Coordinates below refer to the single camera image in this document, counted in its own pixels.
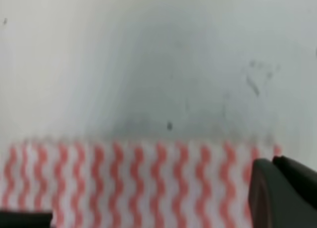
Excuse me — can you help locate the pink white wavy striped towel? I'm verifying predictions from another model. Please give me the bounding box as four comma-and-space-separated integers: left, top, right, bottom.
0, 141, 281, 228

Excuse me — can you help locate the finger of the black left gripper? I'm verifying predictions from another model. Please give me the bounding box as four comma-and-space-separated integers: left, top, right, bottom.
0, 211, 53, 228

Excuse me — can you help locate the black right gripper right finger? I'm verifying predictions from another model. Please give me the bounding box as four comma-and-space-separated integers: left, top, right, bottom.
272, 156, 317, 206

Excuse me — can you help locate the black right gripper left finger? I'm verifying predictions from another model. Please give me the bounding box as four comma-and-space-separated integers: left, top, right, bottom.
248, 159, 317, 228

